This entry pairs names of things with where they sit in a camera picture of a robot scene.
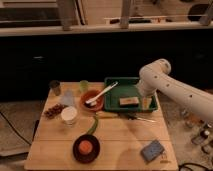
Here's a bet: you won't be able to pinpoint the dark metal cup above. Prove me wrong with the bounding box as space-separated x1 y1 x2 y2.
49 80 61 96

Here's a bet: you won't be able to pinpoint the orange round fruit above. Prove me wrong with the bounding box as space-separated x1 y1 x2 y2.
79 140 93 155

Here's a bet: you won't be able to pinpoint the yellow handled knife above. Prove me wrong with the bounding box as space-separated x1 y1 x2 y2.
96 111 118 119

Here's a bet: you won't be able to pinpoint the black plate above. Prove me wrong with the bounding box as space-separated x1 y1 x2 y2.
73 134 100 164

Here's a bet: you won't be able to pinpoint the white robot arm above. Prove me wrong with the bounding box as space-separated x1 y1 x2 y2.
137 59 213 124

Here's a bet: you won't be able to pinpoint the orange bowl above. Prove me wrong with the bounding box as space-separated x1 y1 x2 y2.
79 90 104 112

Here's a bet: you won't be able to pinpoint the black scissors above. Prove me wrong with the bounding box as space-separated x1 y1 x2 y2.
119 114 156 123

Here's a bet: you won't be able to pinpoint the green plastic cup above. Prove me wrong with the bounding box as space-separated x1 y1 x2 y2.
79 80 89 93

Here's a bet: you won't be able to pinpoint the brown felt eraser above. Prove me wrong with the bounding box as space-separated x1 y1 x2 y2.
119 97 139 107

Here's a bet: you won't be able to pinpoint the white spoon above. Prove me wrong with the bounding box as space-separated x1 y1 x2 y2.
85 82 118 106

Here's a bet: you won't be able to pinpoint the clear plastic cup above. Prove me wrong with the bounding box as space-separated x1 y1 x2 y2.
60 90 75 106

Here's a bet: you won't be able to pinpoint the green plastic tray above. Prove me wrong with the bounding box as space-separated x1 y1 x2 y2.
104 77 158 113

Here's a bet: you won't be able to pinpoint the blue sponge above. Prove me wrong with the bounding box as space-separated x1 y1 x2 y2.
140 140 165 163

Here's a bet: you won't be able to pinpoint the white paper cup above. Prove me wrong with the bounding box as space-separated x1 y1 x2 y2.
61 106 77 125

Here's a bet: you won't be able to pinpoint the black floor cable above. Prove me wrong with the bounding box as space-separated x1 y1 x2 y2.
0 111 33 146

